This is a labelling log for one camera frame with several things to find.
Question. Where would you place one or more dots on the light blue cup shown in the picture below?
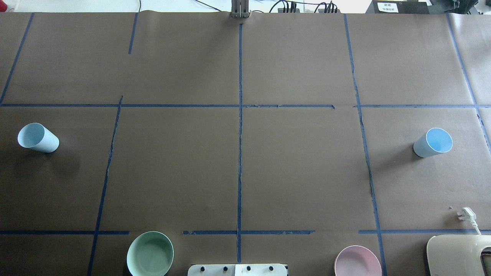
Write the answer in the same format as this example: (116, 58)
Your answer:
(435, 141)
(36, 137)

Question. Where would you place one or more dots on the brown paper table cover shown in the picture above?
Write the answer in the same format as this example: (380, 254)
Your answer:
(282, 138)

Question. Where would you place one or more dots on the green bowl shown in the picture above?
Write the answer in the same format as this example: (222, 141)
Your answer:
(150, 254)

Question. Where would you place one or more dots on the pink bowl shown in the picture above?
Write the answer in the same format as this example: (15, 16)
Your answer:
(357, 261)

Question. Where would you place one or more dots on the black box with label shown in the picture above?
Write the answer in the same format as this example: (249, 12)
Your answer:
(397, 7)

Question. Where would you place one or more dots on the cream toaster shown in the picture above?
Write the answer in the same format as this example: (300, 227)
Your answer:
(459, 255)

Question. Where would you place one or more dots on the white power plug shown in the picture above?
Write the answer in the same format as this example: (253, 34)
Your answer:
(467, 214)

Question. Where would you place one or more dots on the aluminium frame post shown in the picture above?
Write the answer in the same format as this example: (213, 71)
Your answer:
(240, 9)

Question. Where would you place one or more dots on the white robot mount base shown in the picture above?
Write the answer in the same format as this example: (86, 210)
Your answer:
(262, 269)

